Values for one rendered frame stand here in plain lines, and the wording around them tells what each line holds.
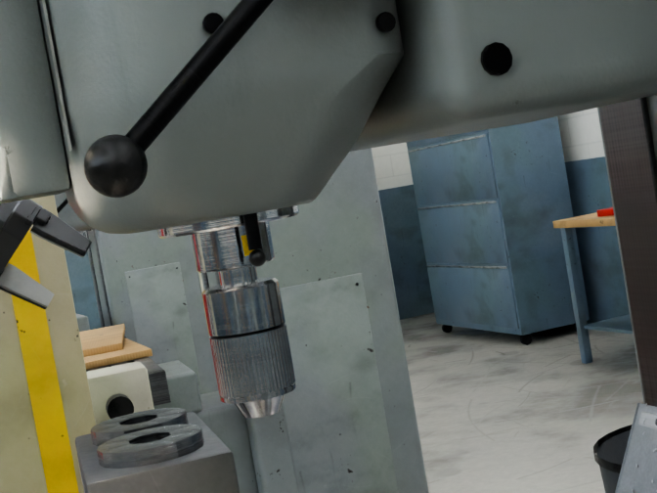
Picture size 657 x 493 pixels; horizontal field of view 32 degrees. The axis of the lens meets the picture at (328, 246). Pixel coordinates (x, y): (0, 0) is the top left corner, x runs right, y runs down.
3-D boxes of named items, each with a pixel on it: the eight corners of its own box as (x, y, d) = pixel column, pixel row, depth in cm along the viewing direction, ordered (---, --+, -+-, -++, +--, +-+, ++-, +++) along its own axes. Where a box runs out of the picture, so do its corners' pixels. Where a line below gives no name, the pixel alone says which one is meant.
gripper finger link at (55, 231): (80, 261, 118) (27, 231, 117) (91, 242, 121) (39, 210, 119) (86, 253, 117) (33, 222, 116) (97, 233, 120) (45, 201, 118)
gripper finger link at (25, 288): (57, 290, 127) (7, 261, 125) (45, 310, 125) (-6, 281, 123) (51, 297, 128) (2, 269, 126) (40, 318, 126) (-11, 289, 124)
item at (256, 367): (310, 387, 68) (293, 291, 68) (239, 406, 66) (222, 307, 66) (276, 382, 73) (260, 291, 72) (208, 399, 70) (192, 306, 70)
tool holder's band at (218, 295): (293, 291, 68) (290, 276, 68) (222, 307, 66) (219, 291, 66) (260, 291, 72) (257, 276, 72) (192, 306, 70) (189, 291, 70)
